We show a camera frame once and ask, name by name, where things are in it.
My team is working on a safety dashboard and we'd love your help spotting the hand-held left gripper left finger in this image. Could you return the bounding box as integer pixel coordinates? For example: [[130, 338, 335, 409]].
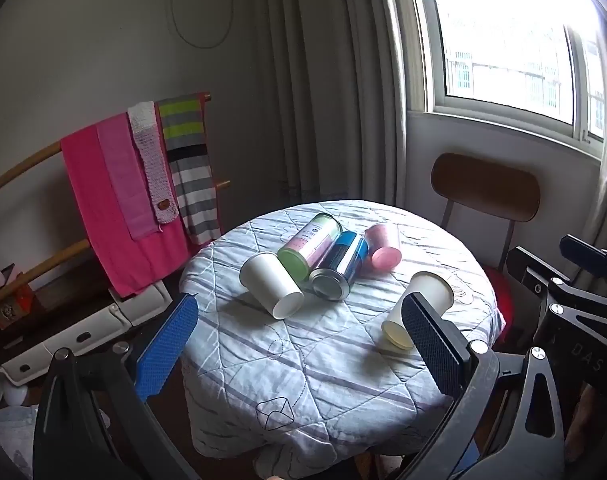
[[32, 292, 200, 480]]

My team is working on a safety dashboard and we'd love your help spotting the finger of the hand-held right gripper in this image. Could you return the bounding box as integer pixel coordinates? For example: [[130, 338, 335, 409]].
[[558, 234, 607, 282], [506, 246, 573, 342]]

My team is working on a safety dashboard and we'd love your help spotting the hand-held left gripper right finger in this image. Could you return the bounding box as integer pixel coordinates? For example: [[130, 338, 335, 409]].
[[397, 291, 567, 480]]

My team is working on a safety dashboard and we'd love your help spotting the white paper cup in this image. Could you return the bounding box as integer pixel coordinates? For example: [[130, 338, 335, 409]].
[[240, 252, 305, 320], [381, 271, 455, 351]]

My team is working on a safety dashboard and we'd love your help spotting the person's right forearm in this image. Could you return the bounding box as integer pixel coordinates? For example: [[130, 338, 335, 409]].
[[565, 377, 607, 463]]

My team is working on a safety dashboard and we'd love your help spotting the pink plastic cup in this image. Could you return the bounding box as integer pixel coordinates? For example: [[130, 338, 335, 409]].
[[365, 222, 403, 270]]

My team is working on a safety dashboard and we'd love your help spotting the red seat cushion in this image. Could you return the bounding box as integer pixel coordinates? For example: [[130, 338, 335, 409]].
[[482, 266, 515, 343]]

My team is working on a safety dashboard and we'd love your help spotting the wooden back chair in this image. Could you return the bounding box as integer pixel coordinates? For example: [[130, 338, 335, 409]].
[[430, 152, 542, 272]]

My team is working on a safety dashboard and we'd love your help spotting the blue metal can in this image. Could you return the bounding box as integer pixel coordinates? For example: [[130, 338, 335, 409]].
[[309, 231, 371, 302]]

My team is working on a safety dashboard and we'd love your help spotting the round table with quilted cloth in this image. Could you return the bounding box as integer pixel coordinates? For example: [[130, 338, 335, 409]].
[[178, 200, 507, 472]]

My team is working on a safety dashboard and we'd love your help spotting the hot pink towel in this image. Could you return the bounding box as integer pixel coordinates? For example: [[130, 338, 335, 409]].
[[60, 119, 190, 299]]

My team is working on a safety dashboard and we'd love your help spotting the green and pink can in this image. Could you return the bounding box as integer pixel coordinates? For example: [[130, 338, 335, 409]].
[[277, 213, 343, 279]]

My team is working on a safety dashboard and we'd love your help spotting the orange cardboard box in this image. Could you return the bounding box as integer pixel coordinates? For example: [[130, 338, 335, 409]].
[[0, 284, 35, 332]]

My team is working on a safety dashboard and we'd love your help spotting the light pink scarf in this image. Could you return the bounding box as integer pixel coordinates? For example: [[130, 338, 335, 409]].
[[96, 112, 163, 242]]

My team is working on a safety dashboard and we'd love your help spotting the light blue cloth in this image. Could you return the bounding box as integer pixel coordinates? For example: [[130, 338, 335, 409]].
[[0, 404, 40, 480]]

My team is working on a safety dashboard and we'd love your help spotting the white and pink knit scarf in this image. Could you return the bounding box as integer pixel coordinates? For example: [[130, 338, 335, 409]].
[[128, 101, 180, 226]]

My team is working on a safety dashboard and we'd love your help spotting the yellow grey striped scarf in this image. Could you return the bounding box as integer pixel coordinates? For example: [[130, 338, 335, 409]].
[[157, 93, 223, 246]]

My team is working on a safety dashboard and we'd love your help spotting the white framed window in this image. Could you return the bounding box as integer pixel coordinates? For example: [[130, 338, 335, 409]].
[[403, 0, 607, 148]]

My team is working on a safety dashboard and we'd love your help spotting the wooden towel rack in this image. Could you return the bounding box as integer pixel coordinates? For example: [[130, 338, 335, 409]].
[[0, 91, 233, 313]]

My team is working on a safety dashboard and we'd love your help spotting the white pleated curtain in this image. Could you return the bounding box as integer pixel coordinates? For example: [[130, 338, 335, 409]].
[[251, 0, 419, 211]]

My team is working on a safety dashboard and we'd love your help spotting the thin wall cable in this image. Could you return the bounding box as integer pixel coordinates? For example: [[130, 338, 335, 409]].
[[166, 0, 233, 50]]

